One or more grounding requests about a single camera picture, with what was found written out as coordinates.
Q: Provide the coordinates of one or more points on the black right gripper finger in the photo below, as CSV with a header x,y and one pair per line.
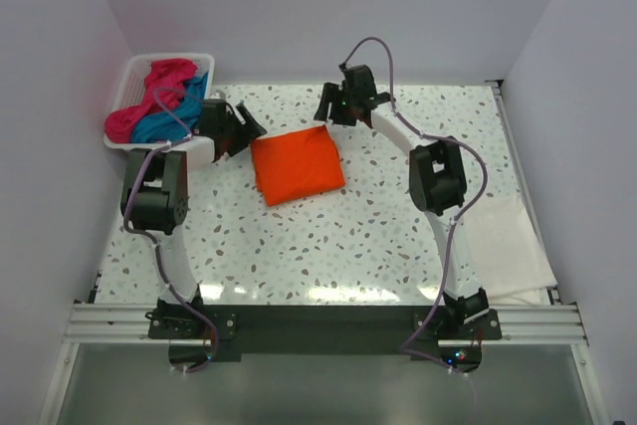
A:
x,y
330,97
338,112

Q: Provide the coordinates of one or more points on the blue t shirt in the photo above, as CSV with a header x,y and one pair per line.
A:
x,y
186,104

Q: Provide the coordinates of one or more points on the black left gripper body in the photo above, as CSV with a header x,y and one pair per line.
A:
x,y
233,122

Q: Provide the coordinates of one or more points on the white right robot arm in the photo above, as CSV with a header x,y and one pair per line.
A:
x,y
437,182

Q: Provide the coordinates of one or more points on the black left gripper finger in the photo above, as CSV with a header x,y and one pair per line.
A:
x,y
251,128
237,138

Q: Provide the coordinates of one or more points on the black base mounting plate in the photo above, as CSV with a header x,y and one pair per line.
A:
x,y
228,333

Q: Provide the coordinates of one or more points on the white folded cloth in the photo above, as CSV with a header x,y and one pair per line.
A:
x,y
506,252

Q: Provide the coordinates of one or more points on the orange t shirt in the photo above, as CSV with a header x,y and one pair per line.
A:
x,y
296,165

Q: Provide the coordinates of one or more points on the pink t shirt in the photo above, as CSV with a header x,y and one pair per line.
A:
x,y
133,101

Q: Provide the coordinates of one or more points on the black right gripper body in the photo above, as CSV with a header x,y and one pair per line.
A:
x,y
353,98

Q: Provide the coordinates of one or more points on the white plastic laundry basket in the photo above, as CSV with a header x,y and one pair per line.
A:
x,y
205,64

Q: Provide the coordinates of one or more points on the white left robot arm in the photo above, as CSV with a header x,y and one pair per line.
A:
x,y
154,195

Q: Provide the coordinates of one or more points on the aluminium frame rail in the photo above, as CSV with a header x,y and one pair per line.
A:
x,y
91,324

